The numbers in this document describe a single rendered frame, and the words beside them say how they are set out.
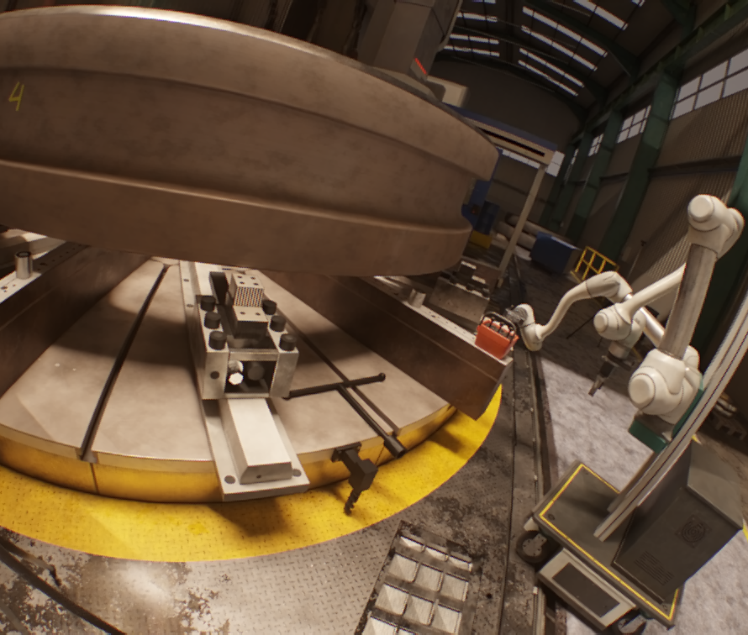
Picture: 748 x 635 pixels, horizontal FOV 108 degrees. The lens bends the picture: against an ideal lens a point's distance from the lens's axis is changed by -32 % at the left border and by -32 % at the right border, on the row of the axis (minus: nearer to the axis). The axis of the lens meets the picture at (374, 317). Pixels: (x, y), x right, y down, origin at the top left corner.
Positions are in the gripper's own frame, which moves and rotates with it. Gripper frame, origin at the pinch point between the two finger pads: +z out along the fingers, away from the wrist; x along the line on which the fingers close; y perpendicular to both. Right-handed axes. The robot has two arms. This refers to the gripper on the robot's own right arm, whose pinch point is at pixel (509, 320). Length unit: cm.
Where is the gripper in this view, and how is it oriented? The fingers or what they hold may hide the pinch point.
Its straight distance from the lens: 221.2
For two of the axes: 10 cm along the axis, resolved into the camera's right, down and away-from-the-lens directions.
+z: -5.9, 1.4, -7.9
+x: 7.4, 4.8, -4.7
